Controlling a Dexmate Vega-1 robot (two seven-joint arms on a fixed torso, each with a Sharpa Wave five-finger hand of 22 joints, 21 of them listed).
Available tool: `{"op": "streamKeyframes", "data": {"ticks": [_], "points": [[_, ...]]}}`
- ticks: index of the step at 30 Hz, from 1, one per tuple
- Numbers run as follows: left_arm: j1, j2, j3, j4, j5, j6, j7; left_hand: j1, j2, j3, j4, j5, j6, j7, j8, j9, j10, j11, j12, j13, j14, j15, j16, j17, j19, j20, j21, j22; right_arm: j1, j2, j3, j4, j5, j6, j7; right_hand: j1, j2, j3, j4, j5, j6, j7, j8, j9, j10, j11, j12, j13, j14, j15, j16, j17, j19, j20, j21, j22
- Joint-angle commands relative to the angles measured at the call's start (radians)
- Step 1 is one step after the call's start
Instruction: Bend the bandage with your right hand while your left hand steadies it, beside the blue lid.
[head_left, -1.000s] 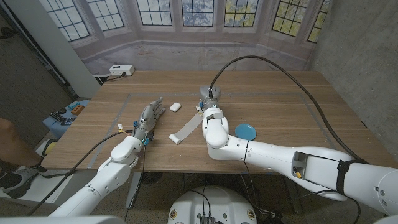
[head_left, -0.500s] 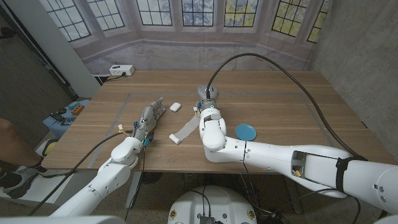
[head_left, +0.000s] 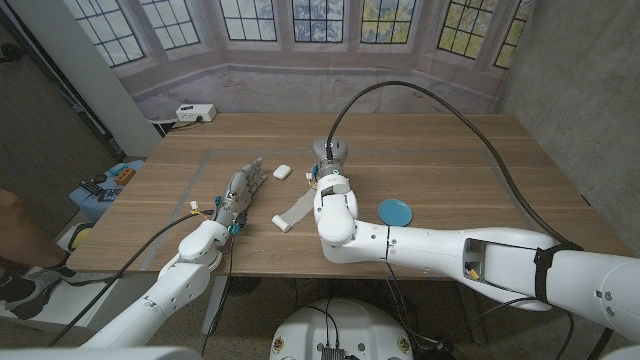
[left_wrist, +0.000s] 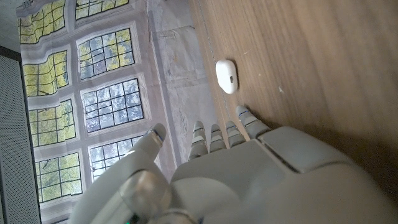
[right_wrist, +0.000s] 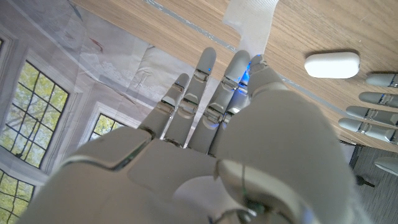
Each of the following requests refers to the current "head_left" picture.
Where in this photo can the blue storage box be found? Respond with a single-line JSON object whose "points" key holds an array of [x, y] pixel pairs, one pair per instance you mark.
{"points": [[100, 202]]}

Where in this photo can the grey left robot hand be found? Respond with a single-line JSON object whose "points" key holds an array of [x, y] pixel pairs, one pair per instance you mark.
{"points": [[239, 192]]}

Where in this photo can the orange brick block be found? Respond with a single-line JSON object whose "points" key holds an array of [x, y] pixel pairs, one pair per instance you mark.
{"points": [[125, 176]]}

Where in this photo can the white floor mat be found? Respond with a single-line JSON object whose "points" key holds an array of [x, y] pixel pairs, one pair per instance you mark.
{"points": [[75, 300]]}

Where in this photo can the black round floor fan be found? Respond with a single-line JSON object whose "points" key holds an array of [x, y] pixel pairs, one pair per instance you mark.
{"points": [[244, 286]]}

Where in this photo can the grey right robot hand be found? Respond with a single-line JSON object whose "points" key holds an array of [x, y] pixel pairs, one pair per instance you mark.
{"points": [[330, 155]]}

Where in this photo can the white power strip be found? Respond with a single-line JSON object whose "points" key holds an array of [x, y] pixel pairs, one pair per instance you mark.
{"points": [[196, 112]]}

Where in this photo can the blue round lid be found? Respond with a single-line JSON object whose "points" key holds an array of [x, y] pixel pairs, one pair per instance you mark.
{"points": [[396, 213]]}

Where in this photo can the black remote control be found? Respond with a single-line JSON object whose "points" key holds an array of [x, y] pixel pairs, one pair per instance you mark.
{"points": [[91, 187]]}

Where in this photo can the person's bare leg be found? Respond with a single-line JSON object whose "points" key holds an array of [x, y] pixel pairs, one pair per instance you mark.
{"points": [[22, 235]]}

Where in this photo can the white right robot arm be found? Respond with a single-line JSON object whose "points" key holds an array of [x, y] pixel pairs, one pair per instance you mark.
{"points": [[425, 245]]}

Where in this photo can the white earbuds case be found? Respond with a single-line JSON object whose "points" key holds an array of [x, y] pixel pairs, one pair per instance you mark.
{"points": [[282, 172]]}

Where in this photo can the perforated partition panel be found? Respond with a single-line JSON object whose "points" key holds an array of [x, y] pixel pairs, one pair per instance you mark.
{"points": [[40, 145]]}

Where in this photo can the white gauze bandage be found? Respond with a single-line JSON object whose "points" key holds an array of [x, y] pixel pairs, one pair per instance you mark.
{"points": [[297, 210]]}

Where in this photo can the yellow and black pad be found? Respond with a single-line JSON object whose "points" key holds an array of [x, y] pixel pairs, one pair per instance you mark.
{"points": [[80, 236]]}

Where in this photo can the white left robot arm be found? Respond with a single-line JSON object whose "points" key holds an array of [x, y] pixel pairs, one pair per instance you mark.
{"points": [[175, 285]]}

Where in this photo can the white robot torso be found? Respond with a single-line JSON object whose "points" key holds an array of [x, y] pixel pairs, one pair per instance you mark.
{"points": [[340, 325]]}

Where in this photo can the black and grey sneaker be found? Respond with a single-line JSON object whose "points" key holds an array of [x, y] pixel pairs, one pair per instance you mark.
{"points": [[27, 295]]}

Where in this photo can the printed window backdrop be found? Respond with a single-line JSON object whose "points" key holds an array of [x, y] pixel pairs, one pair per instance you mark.
{"points": [[250, 80]]}

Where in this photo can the grey table leg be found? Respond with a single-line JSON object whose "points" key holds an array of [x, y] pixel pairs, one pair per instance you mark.
{"points": [[472, 315], [214, 305]]}

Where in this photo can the grey tape outline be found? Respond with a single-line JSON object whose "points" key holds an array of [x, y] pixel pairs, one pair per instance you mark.
{"points": [[207, 160]]}

